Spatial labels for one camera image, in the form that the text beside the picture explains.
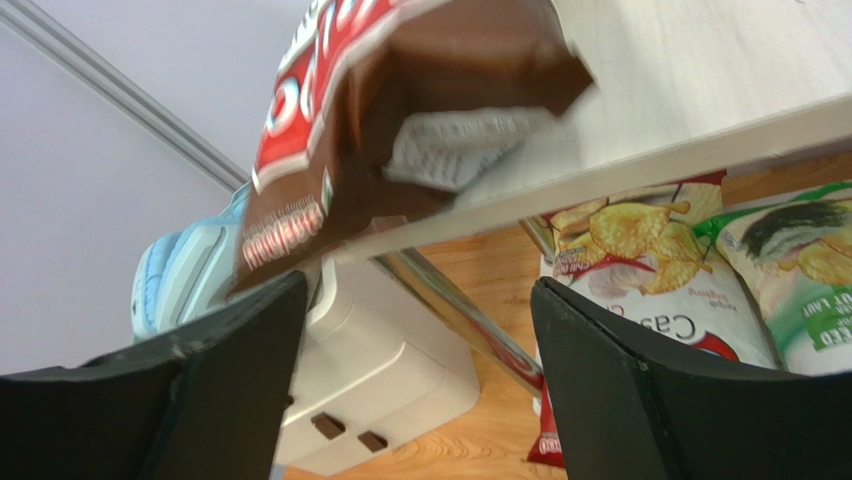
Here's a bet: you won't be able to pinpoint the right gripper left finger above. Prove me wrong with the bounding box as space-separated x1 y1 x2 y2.
1 271 308 479

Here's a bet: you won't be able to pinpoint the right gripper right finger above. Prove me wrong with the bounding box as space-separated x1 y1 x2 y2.
531 277 851 479

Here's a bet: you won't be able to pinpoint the green Chuba chips bag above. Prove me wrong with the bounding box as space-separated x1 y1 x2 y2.
694 181 851 376

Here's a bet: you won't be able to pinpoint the brown Chuba chips bag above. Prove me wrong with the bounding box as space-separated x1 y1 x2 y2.
232 1 593 294

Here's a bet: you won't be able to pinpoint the red Chuba chips bag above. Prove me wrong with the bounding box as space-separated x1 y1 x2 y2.
525 171 780 471

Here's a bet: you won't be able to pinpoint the white two-tier shelf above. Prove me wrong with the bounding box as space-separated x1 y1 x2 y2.
333 1 851 395

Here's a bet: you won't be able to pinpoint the light blue headphones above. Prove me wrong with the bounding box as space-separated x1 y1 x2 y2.
131 184 252 343

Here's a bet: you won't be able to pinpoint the white three-drawer organizer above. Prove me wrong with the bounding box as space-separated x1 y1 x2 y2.
274 258 480 476

